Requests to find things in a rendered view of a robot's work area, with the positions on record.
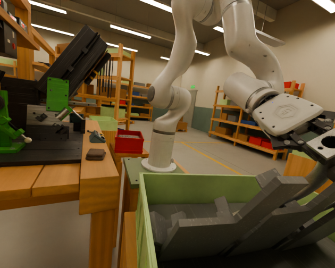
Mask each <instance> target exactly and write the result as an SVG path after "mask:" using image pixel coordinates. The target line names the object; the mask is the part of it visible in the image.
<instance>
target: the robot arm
mask: <svg viewBox="0 0 335 268"><path fill-rule="evenodd" d="M171 10H172V15H173V19H174V24H175V41H174V45H173V48H172V52H171V56H170V59H169V61H168V63H167V65H166V67H165V68H164V70H163V71H162V72H161V73H160V74H159V76H158V77H157V78H156V79H155V80H154V81H153V83H152V84H151V86H150V88H149V90H148V93H147V99H148V102H149V103H150V104H151V106H153V107H156V108H163V109H168V112H167V113H166V114H164V115H163V116H161V117H159V118H157V119H155V121H154V124H153V130H152V138H151V142H150V150H149V157H148V158H145V159H143V160H142V161H141V166H142V167H143V168H145V169H146V170H148V171H152V172H156V173H171V172H173V171H175V170H176V165H175V164H174V158H171V156H172V150H173V144H174V138H175V131H176V127H177V124H178V122H179V120H180V119H181V118H182V117H183V115H184V114H185V113H186V112H187V111H188V109H189V108H190V105H191V94H190V92H189V91H188V90H187V89H185V88H182V87H178V86H174V85H172V83H173V82H174V80H175V79H176V78H178V77H179V76H181V75H183V74H184V73H185V72H186V71H187V70H188V68H189V66H190V64H191V62H192V59H193V57H194V53H195V50H196V47H197V40H196V36H195V33H194V29H193V25H192V20H193V19H194V20H195V21H197V22H199V23H201V24H203V25H205V26H213V25H215V24H217V23H218V22H219V21H220V20H221V19H222V25H223V33H224V42H225V48H226V52H227V54H228V55H229V56H230V57H231V58H233V59H235V60H237V61H239V62H241V63H243V64H244V65H246V66H247V67H249V68H250V69H251V70H252V72H253V73H254V75H255V77H256V79H255V78H252V77H250V76H248V75H247V74H245V73H243V72H236V73H233V74H232V75H230V76H229V77H228V78H227V80H226V81H225V83H224V86H223V91H224V93H225V95H226V96H228V97H229V98H230V99H231V100H232V101H233V102H235V103H236V104H237V105H238V106H239V107H240V108H242V109H243V110H244V111H245V112H246V113H248V114H249V115H250V116H251V117H253V118H254V120H255V122H256V123H257V124H258V126H259V127H260V128H261V129H262V131H263V132H264V133H265V134H266V135H267V136H268V137H269V138H270V139H271V144H272V148H273V150H278V149H292V150H298V151H299V152H304V153H305V154H306V155H308V156H309V157H310V158H311V159H313V160H314V161H316V162H317V161H319V162H320V163H321V164H322V165H327V164H328V160H325V159H324V158H323V157H321V156H320V155H319V154H317V153H316V152H314V151H313V150H312V149H310V148H309V147H308V146H307V145H306V143H307V142H309V141H304V140H303V139H302V138H301V136H303V135H304V134H306V133H308V132H310V131H311V132H313V133H315V134H317V135H319V136H320V135H322V134H324V133H326V132H328V131H330V130H332V124H333V122H334V120H335V112H333V111H324V109H323V108H322V107H320V106H318V105H316V104H314V103H312V102H310V101H307V100H305V99H302V98H300V97H297V96H294V95H289V94H285V93H284V81H283V75H282V70H281V66H280V63H279V61H278V59H277V58H276V56H275V55H274V54H273V52H272V51H271V50H270V49H269V48H268V47H267V46H266V45H265V44H263V43H262V42H261V41H260V40H259V39H258V38H257V36H256V31H255V23H254V15H253V7H252V0H172V2H171ZM319 118H320V119H324V121H323V122H322V121H321V120H320V119H319Z"/></svg>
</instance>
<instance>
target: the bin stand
mask: <svg viewBox="0 0 335 268"><path fill-rule="evenodd" d="M114 148H115V143H110V153H111V156H112V159H113V161H114V164H115V166H116V169H117V171H118V174H119V176H120V178H119V192H118V206H117V209H115V223H114V237H113V248H114V247H116V238H117V231H118V217H119V203H120V190H121V177H122V163H123V162H122V160H121V157H131V158H138V157H141V158H148V157H149V152H147V151H146V150H145V149H144V148H143V153H142V154H128V153H115V151H114Z"/></svg>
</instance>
